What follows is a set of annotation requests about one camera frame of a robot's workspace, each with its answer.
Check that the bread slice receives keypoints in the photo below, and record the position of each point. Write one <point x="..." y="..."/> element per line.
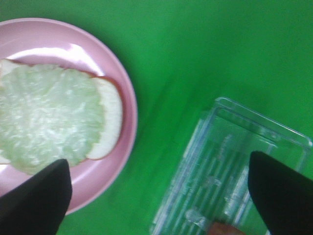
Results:
<point x="111" y="122"/>

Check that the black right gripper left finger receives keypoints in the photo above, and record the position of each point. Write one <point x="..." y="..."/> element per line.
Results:
<point x="37" y="206"/>

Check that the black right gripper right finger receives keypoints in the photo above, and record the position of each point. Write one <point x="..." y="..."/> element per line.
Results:
<point x="282" y="196"/>

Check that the bacon strip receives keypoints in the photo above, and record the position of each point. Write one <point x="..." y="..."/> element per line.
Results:
<point x="218" y="228"/>

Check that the green lettuce leaf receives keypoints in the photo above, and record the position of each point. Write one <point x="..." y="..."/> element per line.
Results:
<point x="49" y="117"/>

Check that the right clear plastic tray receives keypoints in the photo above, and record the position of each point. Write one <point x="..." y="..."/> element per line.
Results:
<point x="210" y="182"/>

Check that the green tablecloth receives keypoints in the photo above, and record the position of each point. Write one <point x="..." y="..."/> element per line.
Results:
<point x="180" y="56"/>

